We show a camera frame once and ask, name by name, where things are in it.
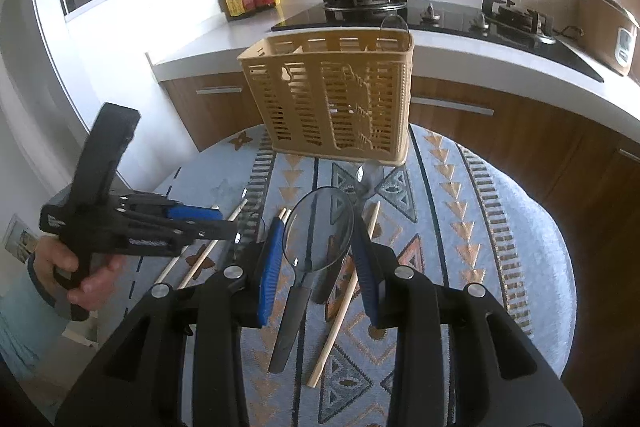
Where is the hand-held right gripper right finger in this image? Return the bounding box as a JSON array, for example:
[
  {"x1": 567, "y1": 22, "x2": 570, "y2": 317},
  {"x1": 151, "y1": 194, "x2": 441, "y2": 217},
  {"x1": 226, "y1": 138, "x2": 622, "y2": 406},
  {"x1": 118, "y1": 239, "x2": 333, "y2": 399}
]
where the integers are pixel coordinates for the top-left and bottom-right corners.
[{"x1": 350, "y1": 229, "x2": 585, "y2": 427}]

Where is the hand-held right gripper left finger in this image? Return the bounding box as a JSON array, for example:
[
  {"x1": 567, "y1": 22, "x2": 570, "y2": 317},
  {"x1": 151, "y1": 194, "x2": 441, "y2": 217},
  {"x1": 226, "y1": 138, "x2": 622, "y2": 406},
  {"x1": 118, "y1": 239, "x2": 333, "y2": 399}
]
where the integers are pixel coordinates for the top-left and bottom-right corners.
[{"x1": 54, "y1": 217, "x2": 287, "y2": 427}]

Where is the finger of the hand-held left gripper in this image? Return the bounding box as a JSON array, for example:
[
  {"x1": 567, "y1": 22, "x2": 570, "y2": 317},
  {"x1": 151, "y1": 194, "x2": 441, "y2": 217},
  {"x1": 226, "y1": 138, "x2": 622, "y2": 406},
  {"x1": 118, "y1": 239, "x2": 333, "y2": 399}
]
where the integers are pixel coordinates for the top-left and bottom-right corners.
[
  {"x1": 125, "y1": 218, "x2": 244, "y2": 245},
  {"x1": 117, "y1": 194, "x2": 225, "y2": 224}
]

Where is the clear spoon black handle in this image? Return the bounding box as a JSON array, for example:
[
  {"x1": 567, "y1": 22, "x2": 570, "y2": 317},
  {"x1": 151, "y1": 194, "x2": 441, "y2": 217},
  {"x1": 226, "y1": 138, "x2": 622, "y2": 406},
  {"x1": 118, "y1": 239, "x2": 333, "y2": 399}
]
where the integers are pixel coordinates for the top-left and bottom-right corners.
[
  {"x1": 267, "y1": 187, "x2": 356, "y2": 375},
  {"x1": 220, "y1": 187, "x2": 268, "y2": 258},
  {"x1": 380, "y1": 13, "x2": 412, "y2": 58},
  {"x1": 312, "y1": 162, "x2": 388, "y2": 305}
]

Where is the beige plastic utensil basket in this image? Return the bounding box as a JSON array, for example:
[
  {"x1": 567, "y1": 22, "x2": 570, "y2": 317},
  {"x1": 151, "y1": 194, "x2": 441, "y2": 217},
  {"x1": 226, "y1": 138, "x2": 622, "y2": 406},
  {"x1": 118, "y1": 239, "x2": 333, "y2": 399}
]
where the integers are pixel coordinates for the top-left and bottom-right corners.
[{"x1": 236, "y1": 29, "x2": 416, "y2": 166}]

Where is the person's left forearm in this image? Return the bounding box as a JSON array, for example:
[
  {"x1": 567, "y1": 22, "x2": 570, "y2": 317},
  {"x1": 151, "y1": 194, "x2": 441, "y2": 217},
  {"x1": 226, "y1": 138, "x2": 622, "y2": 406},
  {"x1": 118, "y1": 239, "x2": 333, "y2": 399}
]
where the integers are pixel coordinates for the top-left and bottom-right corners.
[{"x1": 0, "y1": 254, "x2": 71, "y2": 388}]

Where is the person's left hand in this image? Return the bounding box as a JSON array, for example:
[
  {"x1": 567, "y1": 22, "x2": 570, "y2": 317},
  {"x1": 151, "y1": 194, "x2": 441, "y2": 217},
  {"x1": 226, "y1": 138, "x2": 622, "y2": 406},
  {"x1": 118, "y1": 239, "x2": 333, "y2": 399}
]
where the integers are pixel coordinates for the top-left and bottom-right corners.
[{"x1": 30, "y1": 239, "x2": 127, "y2": 311}]

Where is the blue patterned tablecloth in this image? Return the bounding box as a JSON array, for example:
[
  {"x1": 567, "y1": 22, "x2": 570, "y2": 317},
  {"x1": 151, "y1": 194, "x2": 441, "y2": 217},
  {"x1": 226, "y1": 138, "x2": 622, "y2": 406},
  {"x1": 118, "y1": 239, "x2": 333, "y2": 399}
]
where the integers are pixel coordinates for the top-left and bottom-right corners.
[{"x1": 100, "y1": 122, "x2": 576, "y2": 427}]

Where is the wooden base cabinet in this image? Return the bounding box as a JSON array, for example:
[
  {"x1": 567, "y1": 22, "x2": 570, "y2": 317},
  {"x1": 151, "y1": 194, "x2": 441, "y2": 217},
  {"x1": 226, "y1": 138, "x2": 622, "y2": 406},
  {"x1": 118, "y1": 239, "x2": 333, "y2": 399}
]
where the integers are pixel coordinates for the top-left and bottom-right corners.
[{"x1": 160, "y1": 74, "x2": 640, "y2": 388}]

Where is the black gas stove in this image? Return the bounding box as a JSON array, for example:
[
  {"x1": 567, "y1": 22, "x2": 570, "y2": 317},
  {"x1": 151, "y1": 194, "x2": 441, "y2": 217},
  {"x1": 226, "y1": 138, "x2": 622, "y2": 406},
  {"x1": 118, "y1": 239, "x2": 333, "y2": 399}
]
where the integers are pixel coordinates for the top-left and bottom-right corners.
[{"x1": 270, "y1": 0, "x2": 605, "y2": 82}]

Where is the beige rice cooker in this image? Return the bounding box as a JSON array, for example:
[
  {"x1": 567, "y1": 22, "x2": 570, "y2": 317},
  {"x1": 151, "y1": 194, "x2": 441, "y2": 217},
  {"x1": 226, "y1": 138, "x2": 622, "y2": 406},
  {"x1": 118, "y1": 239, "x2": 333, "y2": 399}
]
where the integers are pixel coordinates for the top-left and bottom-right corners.
[{"x1": 577, "y1": 0, "x2": 640, "y2": 78}]

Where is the white wall plate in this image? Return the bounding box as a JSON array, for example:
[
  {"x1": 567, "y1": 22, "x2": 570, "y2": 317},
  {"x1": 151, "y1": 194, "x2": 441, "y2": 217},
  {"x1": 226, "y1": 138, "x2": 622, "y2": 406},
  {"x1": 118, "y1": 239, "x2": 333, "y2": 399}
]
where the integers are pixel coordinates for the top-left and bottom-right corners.
[{"x1": 7, "y1": 214, "x2": 41, "y2": 265}]

